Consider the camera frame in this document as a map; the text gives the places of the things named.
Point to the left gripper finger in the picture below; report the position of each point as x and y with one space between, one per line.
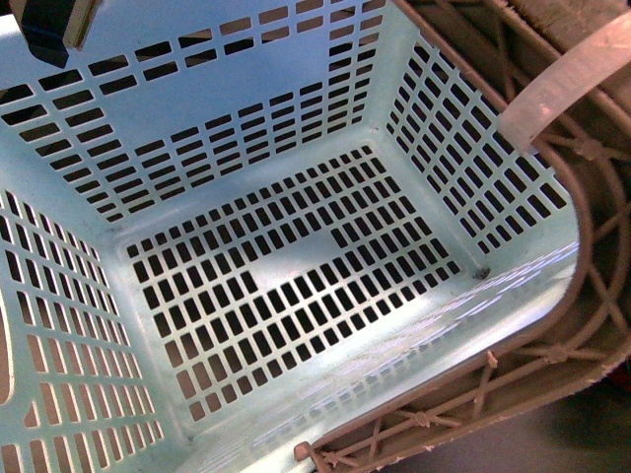
52 27

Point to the light blue plastic shopping basket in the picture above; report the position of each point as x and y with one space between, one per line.
228 227

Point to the beige basket handle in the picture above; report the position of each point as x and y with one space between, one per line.
502 47

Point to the white zip tie right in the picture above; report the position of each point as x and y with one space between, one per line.
565 81

